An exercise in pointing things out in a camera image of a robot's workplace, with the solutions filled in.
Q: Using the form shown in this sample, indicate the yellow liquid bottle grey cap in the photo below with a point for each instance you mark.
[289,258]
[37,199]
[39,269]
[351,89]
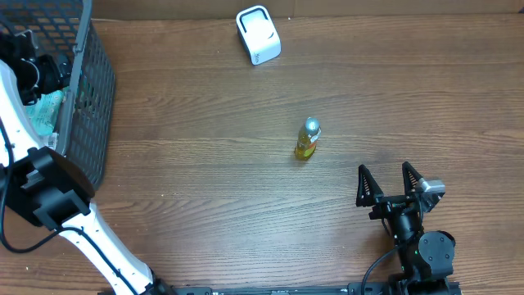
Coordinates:
[308,136]

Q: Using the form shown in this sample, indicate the mint green snack packet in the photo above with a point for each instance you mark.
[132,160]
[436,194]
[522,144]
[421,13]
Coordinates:
[44,113]

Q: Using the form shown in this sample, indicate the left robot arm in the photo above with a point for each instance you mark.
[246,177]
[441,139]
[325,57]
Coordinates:
[45,188]

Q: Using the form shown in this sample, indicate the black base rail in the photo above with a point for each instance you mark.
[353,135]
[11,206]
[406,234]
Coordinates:
[350,289]

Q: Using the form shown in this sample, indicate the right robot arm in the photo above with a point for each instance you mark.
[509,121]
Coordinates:
[426,258]

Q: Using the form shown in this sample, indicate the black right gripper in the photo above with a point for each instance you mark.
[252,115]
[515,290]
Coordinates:
[370,195]

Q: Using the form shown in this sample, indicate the dark grey mesh basket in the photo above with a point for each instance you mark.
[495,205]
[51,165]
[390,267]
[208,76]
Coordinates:
[65,28]

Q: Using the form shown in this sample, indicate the white barcode scanner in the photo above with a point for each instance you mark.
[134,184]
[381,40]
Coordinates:
[258,34]

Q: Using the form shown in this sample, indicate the brown printed snack pouch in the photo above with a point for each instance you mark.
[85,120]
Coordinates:
[50,140]

